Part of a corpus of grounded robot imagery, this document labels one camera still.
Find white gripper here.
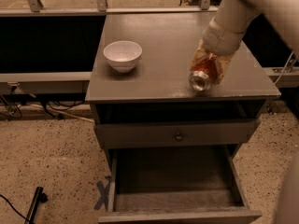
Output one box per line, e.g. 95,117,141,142
190,18,245,84

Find red coke can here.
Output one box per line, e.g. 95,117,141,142
189,58,218,91

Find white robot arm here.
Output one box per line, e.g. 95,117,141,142
191,0,299,224

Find closed grey top drawer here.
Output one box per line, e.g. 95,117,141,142
95,119,260,149

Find grey wooden drawer cabinet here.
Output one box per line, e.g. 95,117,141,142
86,12,279,158

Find round metal drawer knob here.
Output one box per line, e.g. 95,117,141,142
175,133,184,142

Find open grey middle drawer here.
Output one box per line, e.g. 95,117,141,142
98,146,262,224

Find white ceramic bowl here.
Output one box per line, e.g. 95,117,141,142
103,40,142,73

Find blue tape cross mark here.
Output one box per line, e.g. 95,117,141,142
94,175,111,210

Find black bar on floor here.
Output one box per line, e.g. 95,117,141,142
24,187,49,224

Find white cable at right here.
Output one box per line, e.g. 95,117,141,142
274,50,296,86

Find tangled black cables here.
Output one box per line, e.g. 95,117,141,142
0,84,86,121

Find black floor cable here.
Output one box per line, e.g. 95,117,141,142
0,193,32,224

